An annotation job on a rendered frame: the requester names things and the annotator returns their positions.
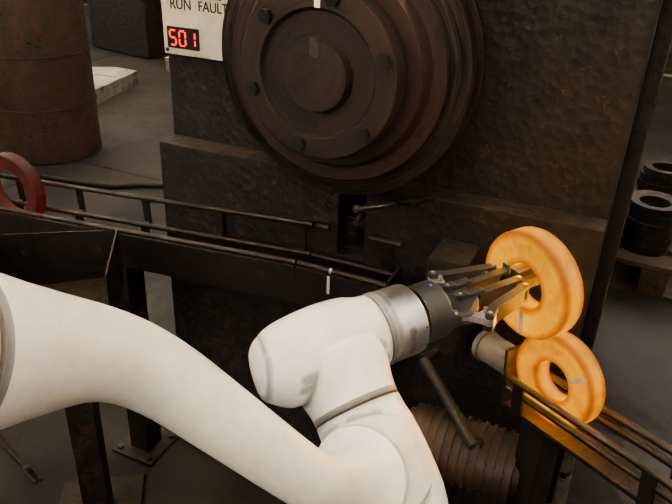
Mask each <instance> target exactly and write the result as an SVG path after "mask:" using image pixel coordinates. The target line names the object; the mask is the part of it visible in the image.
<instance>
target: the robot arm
mask: <svg viewBox="0 0 672 504"><path fill-rule="evenodd" d="M485 271H487V273H485ZM539 284H540V282H539V280H538V277H537V276H536V274H535V273H534V271H533V270H532V269H531V268H530V267H528V266H527V265H525V264H519V265H516V266H514V267H511V268H510V263H507V262H503V265H502V268H498V267H497V264H495V263H487V264H481V265H475V266H469V267H463V268H457V269H451V270H445V271H440V270H431V271H429V272H428V280H425V281H421V282H418V283H415V284H412V285H410V286H405V285H402V284H395V285H392V286H389V287H386V288H383V289H380V290H377V291H374V292H368V293H365V294H363V295H361V296H357V297H351V298H344V297H340V298H335V299H330V300H326V301H322V302H319V303H316V304H313V305H310V306H307V307H305V308H303V309H300V310H298V311H295V312H293V313H291V314H289V315H287V316H285V317H283V318H281V319H279V320H277V321H275V322H273V323H272V324H270V325H268V326H267V327H266V328H264V329H263V330H262V331H261V332H260V333H259V334H258V336H257V337H256V338H255V339H254V341H253V342H252V344H251V346H250V349H249V366H250V371H251V375H252V378H253V381H254V384H255V387H256V389H257V392H258V394H259V395H260V397H261V398H262V400H264V401H265V402H267V403H269V404H272V405H276V406H279V407H285V408H296V407H299V406H303V408H304V410H305V411H306V412H307V414H308V415H309V416H310V418H311V420H312V421H313V423H314V425H315V427H316V429H317V432H318V435H319V437H320V440H321V444H320V446H319V448H318V447H317V446H315V445H314V444H313V443H311V442H310V441H309V440H308V439H306V438H305V437H304V436H303V435H301V434H300V433H299V432H298V431H296V430H295V429H294V428H293V427H291V426H290V425H289V424H288V423H286V422H285V421H284V420H283V419H282V418H280V417H279V416H278V415H277V414H275V413H274V412H273V411H272V410H271V409H269V408H268V407H267V406H266V405H264V404H263V403H262V402H261V401H259V400H258V399H257V398H256V397H255V396H253V395H252V394H251V393H250V392H248V391H247V390H246V389H245V388H244V387H242V386H241V385H240V384H239V383H237V382H236V381H235V380H234V379H232V378H231V377H230V376H229V375H228V374H226V373H225V372H224V371H223V370H221V369H220V368H219V367H218V366H216V365H215V364H214V363H213V362H211V361H210V360H209V359H208V358H206V357H205V356H204V355H202V354H201V353H200V352H198V351H197V350H196V349H194V348H193V347H191V346H190V345H188V344H187V343H185V342H184V341H183V340H181V339H180V338H178V337H176V336H175V335H173V334H171V333H170V332H168V331H167V330H165V329H163V328H161V327H159V326H157V325H156V324H154V323H152V322H150V321H148V320H145V319H143V318H141V317H139V316H136V315H134V314H131V313H129V312H126V311H124V310H121V309H118V308H115V307H112V306H109V305H105V304H102V303H99V302H95V301H92V300H88V299H84V298H81V297H77V296H73V295H70V294H66V293H63V292H59V291H56V290H53V289H49V288H46V287H42V286H39V285H36V284H32V283H29V282H26V281H23V280H20V279H17V278H14V277H11V276H8V275H6V274H3V273H0V430H2V429H5V428H7V427H10V426H13V425H15V424H18V423H21V422H23V421H26V420H29V419H32V418H36V417H39V416H42V415H45V414H48V413H51V412H54V411H57V410H60V409H64V408H67V407H71V406H74V405H78V404H83V403H90V402H104V403H110V404H115V405H119V406H122V407H125V408H128V409H130V410H133V411H135V412H137V413H140V414H142V415H144V416H145V417H147V418H149V419H151V420H153V421H155V422H157V423H158V424H160V425H162V426H163V427H165V428H167V429H168V430H170V431H171V432H173V433H175V434H176V435H178V436H179V437H181V438H183V439H184V440H186V441H187V442H189V443H191V444H192V445H194V446H195V447H197V448H199V449H200V450H202V451H203V452H205V453H207V454H208V455H210V456H211V457H213V458H214V459H216V460H218V461H219V462H221V463H222V464H224V465H226V466H227V467H229V468H230V469H232V470H234V471H235V472H237V473H238V474H240V475H242V476H243V477H245V478H246V479H248V480H250V481H251V482H253V483H254V484H256V485H257V486H259V487H261V488H262V489H264V490H266V491H267V492H269V493H270V494H272V495H274V496H275V497H277V498H279V499H280V500H282V501H284V502H285V503H287V504H448V499H447V494H446V490H445V486H444V482H443V479H442V477H441V474H440V472H439V469H438V467H437V464H436V462H435V460H434V457H433V455H432V453H431V450H430V448H429V446H428V444H427V442H426V440H425V438H424V436H423V434H422V431H421V430H420V428H419V426H418V424H417V422H416V420H415V418H414V416H413V415H412V413H411V412H410V410H409V409H408V408H407V406H406V405H405V403H404V401H403V399H402V398H401V396H400V394H399V392H398V390H397V388H396V385H395V383H394V380H393V377H392V373H391V369H390V365H392V364H395V363H396V362H398V361H400V360H403V359H405V358H408V357H410V356H413V355H416V354H418V353H420V352H422V351H423V350H424V349H425V348H426V346H427V345H428V343H430V342H433V341H435V340H438V339H441V338H443V337H446V336H447V335H448V334H449V333H450V332H451V331H452V330H453V329H454V328H455V327H457V326H467V325H470V324H471V323H472V322H474V323H478V324H482V325H484V327H483V329H484V330H485V331H487V332H491V331H493V329H494V327H495V325H496V323H497V322H499V321H500V320H502V319H503V318H505V317H506V316H507V315H509V314H510V313H512V312H513V311H515V310H516V309H517V308H519V307H520V306H522V305H523V304H525V303H526V302H527V301H528V295H529V288H531V287H534V286H537V285H539Z"/></svg>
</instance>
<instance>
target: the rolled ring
mask: <svg viewBox="0 0 672 504"><path fill-rule="evenodd" d="M3 168H5V169H8V170H10V171H11V172H12V173H14V174H15V175H16V176H17V177H18V178H19V180H20V181H21V183H22V184H23V186H24V188H25V191H26V194H27V207H26V209H21V208H19V207H17V206H16V205H14V204H13V203H12V202H11V201H10V200H9V199H8V197H7V196H6V194H5V192H4V190H3V188H2V185H1V179H0V206H4V207H9V208H15V209H20V210H26V211H31V212H37V213H44V211H45V208H46V193H45V189H44V186H43V183H42V181H41V179H40V177H39V175H38V174H37V172H36V171H35V169H34V168H33V167H32V166H31V165H30V164H29V163H28V162H27V161H26V160H25V159H24V158H22V157H21V156H19V155H17V154H14V153H11V152H2V153H0V175H1V171H2V169H3Z"/></svg>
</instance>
